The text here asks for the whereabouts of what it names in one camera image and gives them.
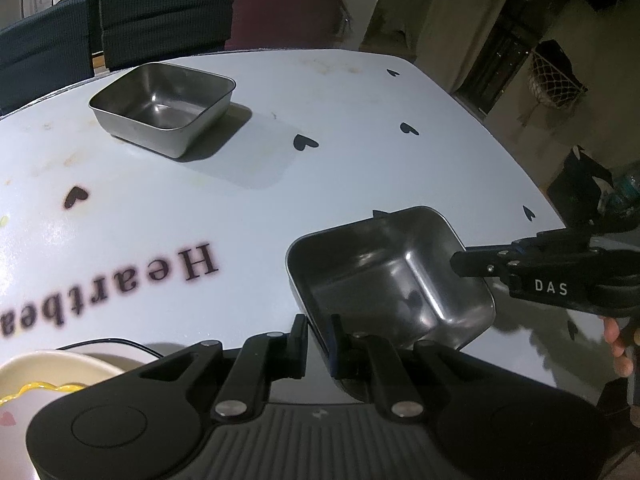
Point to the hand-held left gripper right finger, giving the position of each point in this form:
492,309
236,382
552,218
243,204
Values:
336,347

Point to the maroon chair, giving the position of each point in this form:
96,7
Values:
285,10

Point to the black bag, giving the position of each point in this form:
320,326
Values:
582,185

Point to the dark blue chair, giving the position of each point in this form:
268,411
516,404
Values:
45,50
165,15

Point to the person's right hand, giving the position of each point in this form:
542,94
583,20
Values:
620,347

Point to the white flower-shaped yellow-rim bowl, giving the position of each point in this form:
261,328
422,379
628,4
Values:
15,425

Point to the square steel container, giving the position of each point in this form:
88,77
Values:
380,270
160,105

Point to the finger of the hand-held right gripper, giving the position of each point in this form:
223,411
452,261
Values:
475,265
555,240

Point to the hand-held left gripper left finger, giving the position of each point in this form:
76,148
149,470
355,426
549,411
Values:
300,342

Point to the net basket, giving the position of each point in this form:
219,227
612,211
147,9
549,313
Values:
557,77

